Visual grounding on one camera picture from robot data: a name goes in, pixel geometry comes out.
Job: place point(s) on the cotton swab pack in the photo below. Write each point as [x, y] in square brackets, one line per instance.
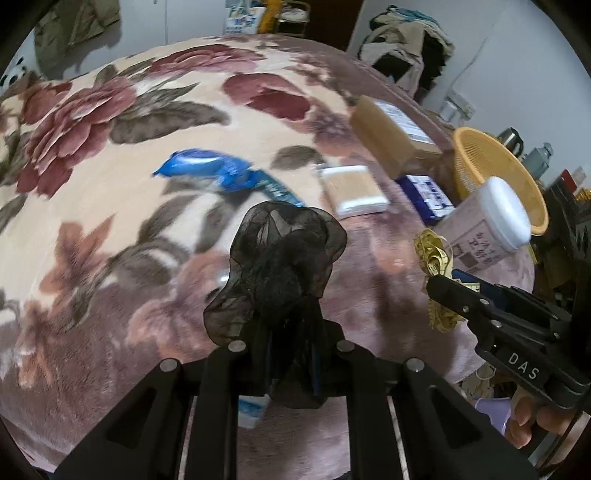
[353, 189]

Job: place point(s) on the metal kettle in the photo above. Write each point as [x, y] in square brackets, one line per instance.
[510, 141]

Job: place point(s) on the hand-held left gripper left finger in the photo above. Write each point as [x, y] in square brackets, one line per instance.
[217, 397]

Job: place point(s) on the pile of clothes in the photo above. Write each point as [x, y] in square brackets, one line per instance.
[401, 41]

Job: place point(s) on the white wall socket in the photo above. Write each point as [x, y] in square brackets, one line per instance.
[459, 106]

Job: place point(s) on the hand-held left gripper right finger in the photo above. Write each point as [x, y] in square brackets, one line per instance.
[369, 397]

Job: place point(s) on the small blue white packet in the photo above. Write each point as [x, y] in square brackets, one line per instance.
[251, 413]

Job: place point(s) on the orange plastic basket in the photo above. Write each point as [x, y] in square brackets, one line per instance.
[498, 157]

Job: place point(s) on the gold ribbon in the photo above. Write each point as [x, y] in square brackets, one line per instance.
[434, 254]

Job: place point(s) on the dark blue small box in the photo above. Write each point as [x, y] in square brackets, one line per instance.
[425, 196]

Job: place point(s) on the floral blanket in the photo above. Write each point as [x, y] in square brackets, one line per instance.
[138, 258]

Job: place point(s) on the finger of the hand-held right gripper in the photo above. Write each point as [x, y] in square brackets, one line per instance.
[455, 293]
[494, 293]

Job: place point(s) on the cardboard box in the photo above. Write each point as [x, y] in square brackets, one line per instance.
[385, 127]

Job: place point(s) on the white lidded wipes canister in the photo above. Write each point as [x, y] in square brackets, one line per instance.
[485, 221]

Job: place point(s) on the person's right hand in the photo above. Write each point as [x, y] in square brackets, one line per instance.
[521, 420]

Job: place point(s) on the blue and white box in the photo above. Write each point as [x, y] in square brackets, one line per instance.
[242, 18]

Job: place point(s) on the olive jacket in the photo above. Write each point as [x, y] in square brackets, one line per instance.
[74, 27]

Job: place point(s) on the blue plastic packet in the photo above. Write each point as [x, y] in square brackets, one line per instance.
[198, 166]

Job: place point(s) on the purple plastic container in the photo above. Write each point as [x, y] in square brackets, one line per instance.
[491, 413]

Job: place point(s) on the black mesh cloth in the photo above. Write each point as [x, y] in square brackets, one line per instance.
[281, 258]

